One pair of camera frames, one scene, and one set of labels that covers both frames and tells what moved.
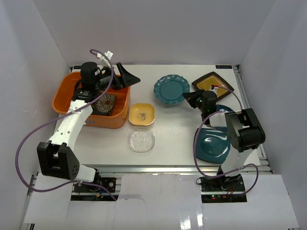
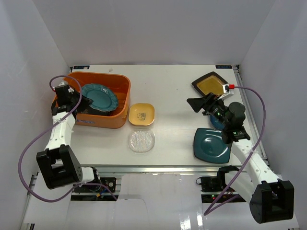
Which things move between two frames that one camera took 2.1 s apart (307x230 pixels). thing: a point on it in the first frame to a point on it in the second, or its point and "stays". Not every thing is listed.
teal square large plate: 213,144 stays
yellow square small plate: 141,114 stays
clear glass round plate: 141,141 stays
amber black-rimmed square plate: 206,81 stays
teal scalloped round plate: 169,89 to 104,99
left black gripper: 117,80 to 78,101
